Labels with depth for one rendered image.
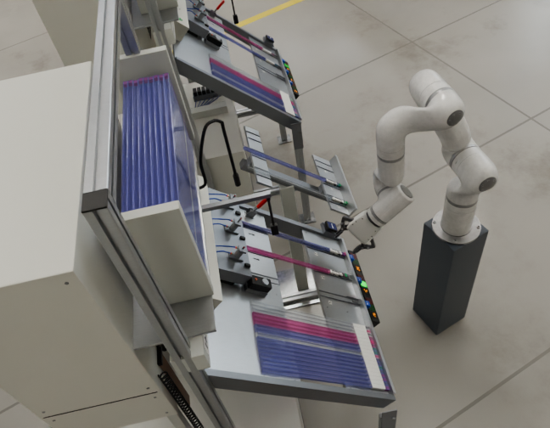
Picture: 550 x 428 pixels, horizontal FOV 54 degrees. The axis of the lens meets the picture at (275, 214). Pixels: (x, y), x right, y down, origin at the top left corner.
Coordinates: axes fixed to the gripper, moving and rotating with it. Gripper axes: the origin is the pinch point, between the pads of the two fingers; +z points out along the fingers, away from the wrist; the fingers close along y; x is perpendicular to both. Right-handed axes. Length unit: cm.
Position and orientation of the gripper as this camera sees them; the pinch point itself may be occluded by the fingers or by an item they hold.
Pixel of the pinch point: (346, 242)
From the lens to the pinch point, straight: 208.0
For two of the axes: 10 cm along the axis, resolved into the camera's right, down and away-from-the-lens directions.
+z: -6.1, 6.1, 5.2
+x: -3.1, 4.1, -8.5
